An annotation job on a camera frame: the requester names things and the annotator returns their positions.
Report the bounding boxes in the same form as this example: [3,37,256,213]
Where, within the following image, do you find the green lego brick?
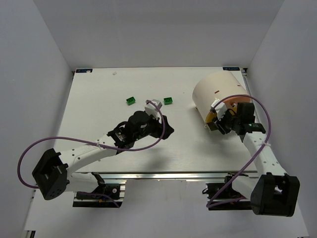
[126,97,136,106]
[163,97,173,105]

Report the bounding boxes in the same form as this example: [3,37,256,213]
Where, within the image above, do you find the olive green bottom drawer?
[207,119,222,132]

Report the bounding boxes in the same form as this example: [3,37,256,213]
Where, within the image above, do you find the yellow orange drawer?
[205,111,217,124]

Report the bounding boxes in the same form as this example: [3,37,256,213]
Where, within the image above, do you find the salmon orange top drawer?
[212,94,251,109]

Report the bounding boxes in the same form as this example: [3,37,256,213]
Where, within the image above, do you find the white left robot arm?
[32,111,174,200]

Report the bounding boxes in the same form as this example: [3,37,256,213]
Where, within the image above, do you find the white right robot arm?
[220,102,300,217]

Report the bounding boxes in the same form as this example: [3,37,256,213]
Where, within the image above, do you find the cream cylindrical drawer cabinet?
[192,71,248,122]

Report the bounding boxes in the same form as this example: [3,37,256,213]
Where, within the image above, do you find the blue label sticker right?
[222,67,240,71]

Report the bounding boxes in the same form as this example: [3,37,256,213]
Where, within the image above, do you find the blue label sticker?
[75,68,93,73]
[222,67,240,71]

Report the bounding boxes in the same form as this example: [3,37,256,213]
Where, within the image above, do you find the blue label sticker left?
[75,68,93,73]

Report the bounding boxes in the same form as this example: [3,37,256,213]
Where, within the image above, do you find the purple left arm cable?
[17,100,166,208]

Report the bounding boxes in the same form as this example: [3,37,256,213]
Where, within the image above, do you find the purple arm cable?
[206,94,272,209]
[17,100,166,208]

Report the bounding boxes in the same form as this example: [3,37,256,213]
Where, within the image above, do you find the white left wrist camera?
[145,99,162,119]

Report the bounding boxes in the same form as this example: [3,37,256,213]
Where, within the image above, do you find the aluminium table front rail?
[74,171,261,180]

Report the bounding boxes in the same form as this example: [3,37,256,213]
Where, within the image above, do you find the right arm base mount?
[202,173,251,211]

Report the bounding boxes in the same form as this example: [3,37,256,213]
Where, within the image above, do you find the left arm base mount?
[73,172,125,208]

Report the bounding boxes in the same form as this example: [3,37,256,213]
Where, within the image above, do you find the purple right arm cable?
[206,94,272,209]

